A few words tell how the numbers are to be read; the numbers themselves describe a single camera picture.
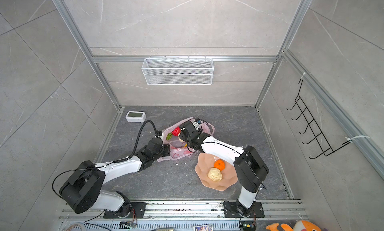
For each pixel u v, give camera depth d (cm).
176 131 98
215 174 80
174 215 73
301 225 64
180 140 78
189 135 66
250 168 48
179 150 86
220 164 84
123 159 56
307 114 72
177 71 101
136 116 107
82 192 43
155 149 69
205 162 88
